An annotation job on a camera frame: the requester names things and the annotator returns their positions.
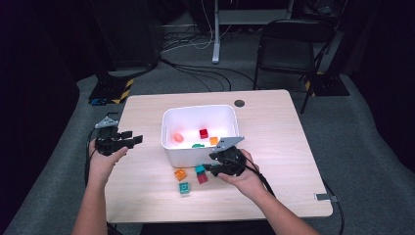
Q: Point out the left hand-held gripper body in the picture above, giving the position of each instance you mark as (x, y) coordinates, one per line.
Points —
(107, 143)

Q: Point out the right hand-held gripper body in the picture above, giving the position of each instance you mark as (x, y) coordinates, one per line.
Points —
(233, 161)

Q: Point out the teal blue toy building block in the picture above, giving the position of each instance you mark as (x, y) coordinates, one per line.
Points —
(199, 169)

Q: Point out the dark red toy building block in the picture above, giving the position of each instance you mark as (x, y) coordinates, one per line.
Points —
(202, 178)

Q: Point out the white plastic bin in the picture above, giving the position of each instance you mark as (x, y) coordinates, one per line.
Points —
(189, 158)

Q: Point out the green oblong toy building block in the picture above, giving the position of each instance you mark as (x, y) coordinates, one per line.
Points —
(198, 146)

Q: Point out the orange toy building block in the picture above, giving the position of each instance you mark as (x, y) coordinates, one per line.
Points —
(213, 140)
(180, 174)

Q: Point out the bright red toy building block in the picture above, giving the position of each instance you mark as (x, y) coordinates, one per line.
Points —
(203, 133)

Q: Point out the green square toy building block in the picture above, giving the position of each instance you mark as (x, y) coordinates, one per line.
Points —
(184, 188)

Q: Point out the person's left hand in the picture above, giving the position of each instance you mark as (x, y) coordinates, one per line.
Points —
(99, 166)

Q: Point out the person's right hand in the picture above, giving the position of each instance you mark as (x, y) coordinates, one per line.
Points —
(248, 182)

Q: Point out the small blue device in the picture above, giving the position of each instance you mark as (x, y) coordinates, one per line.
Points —
(98, 102)

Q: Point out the black hazard striped stand base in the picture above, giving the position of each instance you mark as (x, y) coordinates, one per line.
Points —
(107, 88)

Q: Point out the person's dark clothing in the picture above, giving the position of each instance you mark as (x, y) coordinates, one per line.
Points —
(208, 229)

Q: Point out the large black case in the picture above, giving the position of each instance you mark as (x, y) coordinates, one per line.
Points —
(130, 36)

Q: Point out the black folding chair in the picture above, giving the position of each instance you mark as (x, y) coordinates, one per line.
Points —
(287, 55)

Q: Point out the grey metal bracket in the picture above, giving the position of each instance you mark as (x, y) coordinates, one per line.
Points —
(323, 197)

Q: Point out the black stand base plate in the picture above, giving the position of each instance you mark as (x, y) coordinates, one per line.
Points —
(329, 85)

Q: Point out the white standing desk frame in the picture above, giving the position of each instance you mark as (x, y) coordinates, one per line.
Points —
(216, 32)

